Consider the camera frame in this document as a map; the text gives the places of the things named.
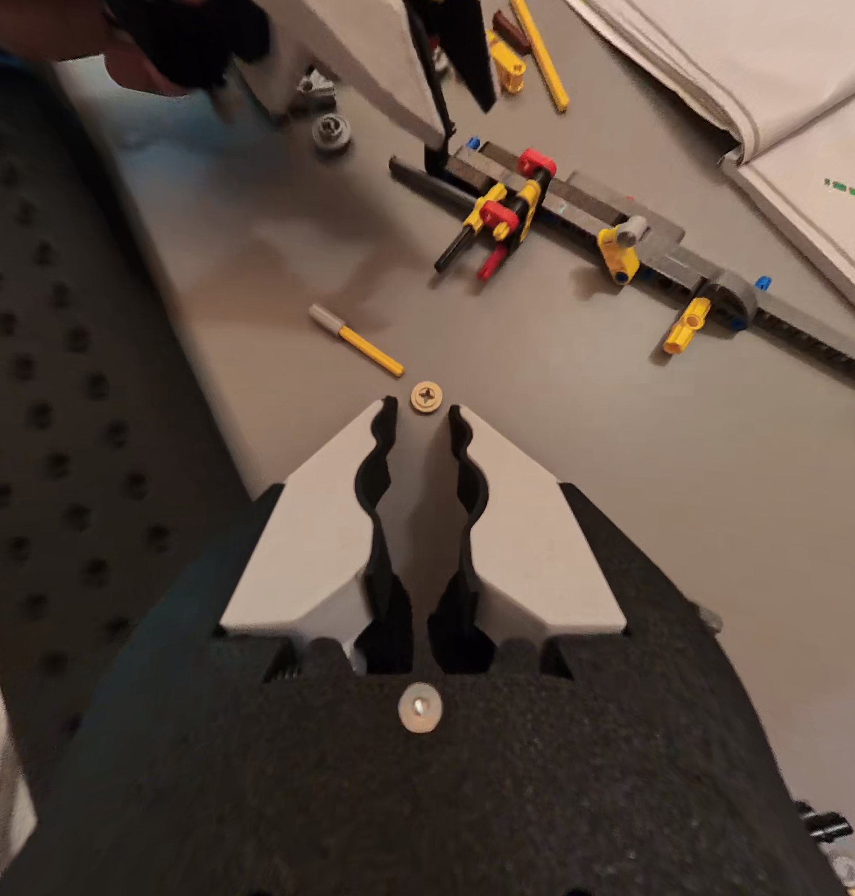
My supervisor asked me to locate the brown lego connector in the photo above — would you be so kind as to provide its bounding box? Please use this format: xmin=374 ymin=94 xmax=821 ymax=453
xmin=492 ymin=9 xmax=533 ymax=57

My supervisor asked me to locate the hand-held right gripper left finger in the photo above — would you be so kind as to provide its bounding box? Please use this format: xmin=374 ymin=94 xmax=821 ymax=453
xmin=217 ymin=395 xmax=416 ymax=676

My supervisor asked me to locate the short yellow lego axle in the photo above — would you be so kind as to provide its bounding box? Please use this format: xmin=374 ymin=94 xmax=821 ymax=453
xmin=338 ymin=325 xmax=406 ymax=379

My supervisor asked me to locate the long yellow lego axle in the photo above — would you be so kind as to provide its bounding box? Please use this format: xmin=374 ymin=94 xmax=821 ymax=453
xmin=509 ymin=0 xmax=570 ymax=114

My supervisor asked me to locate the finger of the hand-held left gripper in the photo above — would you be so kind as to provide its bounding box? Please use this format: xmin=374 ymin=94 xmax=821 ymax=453
xmin=258 ymin=0 xmax=453 ymax=153
xmin=415 ymin=0 xmax=500 ymax=114

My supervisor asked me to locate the grey lego wheel hub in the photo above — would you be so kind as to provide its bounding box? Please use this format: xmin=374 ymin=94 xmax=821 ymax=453
xmin=311 ymin=112 xmax=353 ymax=152

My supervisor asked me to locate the open lego instruction booklet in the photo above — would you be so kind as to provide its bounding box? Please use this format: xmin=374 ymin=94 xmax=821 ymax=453
xmin=564 ymin=0 xmax=855 ymax=324

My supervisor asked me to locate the yellow L-shaped lego beam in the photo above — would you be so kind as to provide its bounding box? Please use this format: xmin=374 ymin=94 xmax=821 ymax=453
xmin=485 ymin=28 xmax=528 ymax=95

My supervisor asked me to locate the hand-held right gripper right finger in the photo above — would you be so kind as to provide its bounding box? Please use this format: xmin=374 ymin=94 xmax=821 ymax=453
xmin=426 ymin=403 xmax=628 ymax=676

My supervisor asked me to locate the person's left hand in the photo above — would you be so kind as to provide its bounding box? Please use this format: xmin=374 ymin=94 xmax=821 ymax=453
xmin=100 ymin=38 xmax=194 ymax=98

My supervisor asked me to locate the long grey lego beam assembly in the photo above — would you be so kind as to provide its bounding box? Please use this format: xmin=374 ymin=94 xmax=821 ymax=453
xmin=389 ymin=136 xmax=855 ymax=401

